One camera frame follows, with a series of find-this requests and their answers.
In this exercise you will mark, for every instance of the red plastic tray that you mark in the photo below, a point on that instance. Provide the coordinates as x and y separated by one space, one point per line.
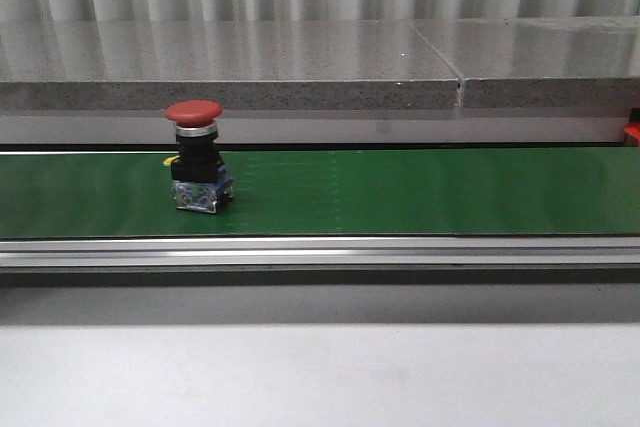
632 134

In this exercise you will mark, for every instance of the red mushroom push button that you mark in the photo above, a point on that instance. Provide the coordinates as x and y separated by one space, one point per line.
201 181

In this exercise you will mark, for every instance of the grey stone slab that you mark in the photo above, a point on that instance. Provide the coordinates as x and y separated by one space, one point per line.
586 66
148 65

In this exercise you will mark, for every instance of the grey stone slab right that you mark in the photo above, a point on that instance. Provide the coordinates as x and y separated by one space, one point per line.
586 66

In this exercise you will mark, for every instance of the aluminium conveyor side rail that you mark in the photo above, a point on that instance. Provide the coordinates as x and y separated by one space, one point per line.
316 253

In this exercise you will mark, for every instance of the grey stone slab left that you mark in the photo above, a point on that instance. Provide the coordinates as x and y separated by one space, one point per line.
148 65

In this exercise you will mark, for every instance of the green conveyor belt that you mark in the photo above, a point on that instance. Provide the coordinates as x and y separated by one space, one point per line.
510 191

